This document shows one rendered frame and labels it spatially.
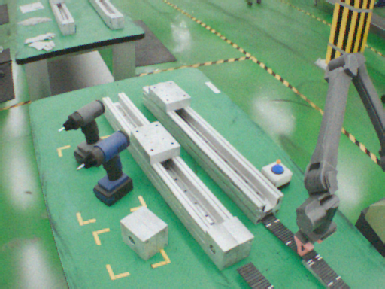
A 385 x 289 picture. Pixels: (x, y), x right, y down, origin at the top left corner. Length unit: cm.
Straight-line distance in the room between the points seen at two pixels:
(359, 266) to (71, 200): 96
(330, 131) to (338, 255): 41
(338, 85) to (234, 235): 51
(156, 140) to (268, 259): 54
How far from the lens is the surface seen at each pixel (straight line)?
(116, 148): 112
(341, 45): 418
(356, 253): 122
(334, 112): 102
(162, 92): 153
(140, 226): 104
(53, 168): 141
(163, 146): 124
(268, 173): 128
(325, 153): 95
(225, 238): 102
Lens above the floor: 166
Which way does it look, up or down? 37 degrees down
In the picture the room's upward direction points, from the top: 3 degrees clockwise
